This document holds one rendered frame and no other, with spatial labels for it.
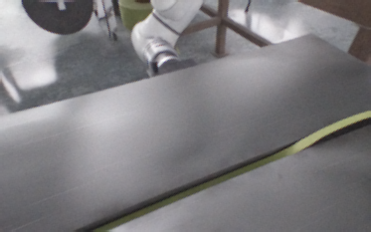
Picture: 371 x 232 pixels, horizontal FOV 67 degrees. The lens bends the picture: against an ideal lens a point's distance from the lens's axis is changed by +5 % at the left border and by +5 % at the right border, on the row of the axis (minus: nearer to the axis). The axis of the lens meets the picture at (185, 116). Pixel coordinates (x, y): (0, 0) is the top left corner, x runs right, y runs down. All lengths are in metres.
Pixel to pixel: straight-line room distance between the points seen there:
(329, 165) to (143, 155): 0.24
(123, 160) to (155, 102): 0.13
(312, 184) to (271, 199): 0.06
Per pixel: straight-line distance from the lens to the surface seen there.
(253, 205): 0.34
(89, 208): 0.36
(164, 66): 0.71
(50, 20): 2.33
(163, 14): 0.79
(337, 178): 0.40
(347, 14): 0.83
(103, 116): 0.45
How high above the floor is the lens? 1.03
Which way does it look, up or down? 44 degrees down
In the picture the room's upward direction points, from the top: 2 degrees counter-clockwise
